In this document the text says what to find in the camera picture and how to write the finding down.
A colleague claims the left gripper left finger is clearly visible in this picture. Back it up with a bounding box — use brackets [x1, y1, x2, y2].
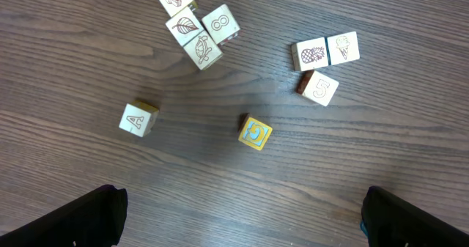
[1, 185, 128, 247]

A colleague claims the wooden block teal side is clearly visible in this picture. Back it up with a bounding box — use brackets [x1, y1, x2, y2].
[119, 100, 159, 137]

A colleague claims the yellow top wooden block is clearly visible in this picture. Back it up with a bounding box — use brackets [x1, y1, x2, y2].
[238, 114, 273, 151]

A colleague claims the yellow wooden block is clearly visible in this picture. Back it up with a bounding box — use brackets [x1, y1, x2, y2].
[183, 31, 223, 70]
[238, 114, 273, 151]

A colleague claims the wooden block green picture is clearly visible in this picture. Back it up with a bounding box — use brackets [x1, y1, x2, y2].
[296, 70, 339, 106]

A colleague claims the wooden block brown picture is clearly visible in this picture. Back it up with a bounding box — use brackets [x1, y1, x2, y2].
[291, 37, 329, 72]

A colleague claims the wooden block triangle picture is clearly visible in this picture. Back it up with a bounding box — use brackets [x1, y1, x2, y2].
[326, 32, 360, 65]

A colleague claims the wooden block red side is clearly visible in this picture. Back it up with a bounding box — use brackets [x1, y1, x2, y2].
[202, 4, 241, 45]

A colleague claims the wooden block ball picture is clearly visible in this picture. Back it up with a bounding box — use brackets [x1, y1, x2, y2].
[166, 7, 204, 46]

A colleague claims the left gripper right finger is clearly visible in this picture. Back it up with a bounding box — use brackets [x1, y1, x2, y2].
[360, 186, 468, 247]

